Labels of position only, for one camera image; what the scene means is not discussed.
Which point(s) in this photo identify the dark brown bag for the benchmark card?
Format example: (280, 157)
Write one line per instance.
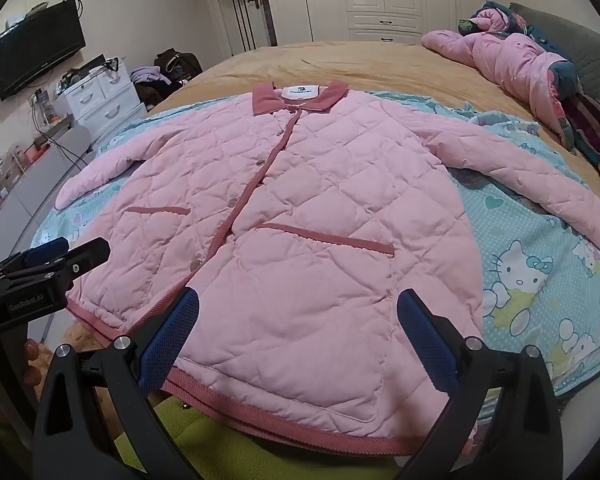
(180, 65)

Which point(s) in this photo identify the black wall television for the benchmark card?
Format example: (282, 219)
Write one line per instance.
(35, 50)

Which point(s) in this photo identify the dark striped pillow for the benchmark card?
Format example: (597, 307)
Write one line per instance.
(597, 130)

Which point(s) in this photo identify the tan bed blanket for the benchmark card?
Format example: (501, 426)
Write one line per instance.
(370, 67)

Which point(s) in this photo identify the cartoon print blue sheet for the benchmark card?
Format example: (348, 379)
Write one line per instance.
(520, 270)

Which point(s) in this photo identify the grey padded headboard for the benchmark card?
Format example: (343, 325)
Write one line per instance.
(580, 45)

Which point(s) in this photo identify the white door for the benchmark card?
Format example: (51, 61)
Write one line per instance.
(240, 25)

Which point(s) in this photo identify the pink quilted jacket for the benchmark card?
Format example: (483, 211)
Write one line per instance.
(300, 240)

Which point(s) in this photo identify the grey desk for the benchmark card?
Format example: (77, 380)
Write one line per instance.
(35, 170)

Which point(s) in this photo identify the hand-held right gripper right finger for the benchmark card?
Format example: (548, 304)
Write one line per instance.
(425, 340)

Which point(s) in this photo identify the pink floral quilt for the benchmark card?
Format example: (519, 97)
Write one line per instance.
(510, 62)

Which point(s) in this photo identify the white drawer chest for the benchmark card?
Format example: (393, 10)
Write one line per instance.
(102, 95)

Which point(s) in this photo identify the lavender cloth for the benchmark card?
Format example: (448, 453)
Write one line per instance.
(147, 76)

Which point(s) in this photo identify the person's green clothing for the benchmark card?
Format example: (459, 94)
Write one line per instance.
(205, 450)

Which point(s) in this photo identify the person's left hand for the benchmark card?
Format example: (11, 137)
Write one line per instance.
(32, 360)

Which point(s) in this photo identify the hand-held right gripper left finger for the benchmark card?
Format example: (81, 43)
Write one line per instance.
(172, 340)

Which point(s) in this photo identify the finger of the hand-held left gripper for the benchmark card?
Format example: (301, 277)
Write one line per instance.
(42, 252)
(87, 255)

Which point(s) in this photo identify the dark clothes pile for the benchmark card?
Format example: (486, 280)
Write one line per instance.
(152, 95)

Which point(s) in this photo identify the white wardrobe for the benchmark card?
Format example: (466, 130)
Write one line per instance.
(380, 0)

